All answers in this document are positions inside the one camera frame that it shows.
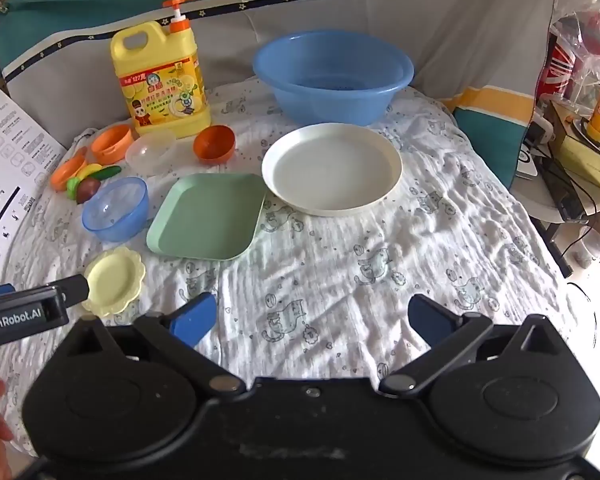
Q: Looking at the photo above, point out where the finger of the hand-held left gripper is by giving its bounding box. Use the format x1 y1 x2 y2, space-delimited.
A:
55 275 89 311

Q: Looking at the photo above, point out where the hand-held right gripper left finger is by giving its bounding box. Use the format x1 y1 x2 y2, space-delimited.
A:
55 292 246 394

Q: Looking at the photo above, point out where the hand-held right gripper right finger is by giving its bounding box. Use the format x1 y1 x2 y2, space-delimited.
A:
379 294 574 395

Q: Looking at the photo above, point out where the yellow flower-shaped small plate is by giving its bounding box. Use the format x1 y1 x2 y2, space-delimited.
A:
82 246 146 318

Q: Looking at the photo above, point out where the clear blue plastic bowl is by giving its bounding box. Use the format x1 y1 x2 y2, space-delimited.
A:
82 176 149 242

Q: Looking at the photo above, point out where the green square plate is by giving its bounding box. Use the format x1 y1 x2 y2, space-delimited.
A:
146 173 267 262

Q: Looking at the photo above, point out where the white round plate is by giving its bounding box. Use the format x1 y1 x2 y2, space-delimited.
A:
261 123 403 218

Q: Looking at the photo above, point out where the white cat-print blanket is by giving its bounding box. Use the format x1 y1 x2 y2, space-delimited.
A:
0 77 596 461

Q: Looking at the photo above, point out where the purple toy onion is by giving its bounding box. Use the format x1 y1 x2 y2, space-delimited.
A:
76 177 102 205

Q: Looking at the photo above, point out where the white printed instruction sheet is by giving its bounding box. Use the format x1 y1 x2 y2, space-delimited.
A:
0 77 68 281

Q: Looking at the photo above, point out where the light orange small bowl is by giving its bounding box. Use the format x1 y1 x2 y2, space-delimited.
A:
90 125 134 166

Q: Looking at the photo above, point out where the white round side table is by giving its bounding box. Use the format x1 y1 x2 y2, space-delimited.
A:
510 100 600 226

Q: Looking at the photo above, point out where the clear plastic cup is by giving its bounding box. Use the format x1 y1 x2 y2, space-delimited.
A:
572 232 600 269

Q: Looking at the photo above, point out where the orange plastic bowl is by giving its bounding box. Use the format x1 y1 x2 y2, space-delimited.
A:
193 125 236 165

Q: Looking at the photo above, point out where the yellow detergent pump bottle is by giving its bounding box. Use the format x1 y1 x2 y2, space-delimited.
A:
111 0 212 140

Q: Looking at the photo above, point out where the yellow cardboard box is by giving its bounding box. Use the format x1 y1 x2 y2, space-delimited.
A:
555 125 600 196

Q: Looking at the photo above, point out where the blue plastic basin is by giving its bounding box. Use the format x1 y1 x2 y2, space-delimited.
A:
252 31 416 127

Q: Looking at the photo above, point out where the red soda can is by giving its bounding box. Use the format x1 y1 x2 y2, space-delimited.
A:
537 35 576 106

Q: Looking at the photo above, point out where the clear plastic bag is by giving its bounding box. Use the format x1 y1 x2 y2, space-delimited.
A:
550 0 600 111

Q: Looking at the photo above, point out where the black power adapter cable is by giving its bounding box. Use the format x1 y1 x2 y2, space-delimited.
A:
535 160 588 223

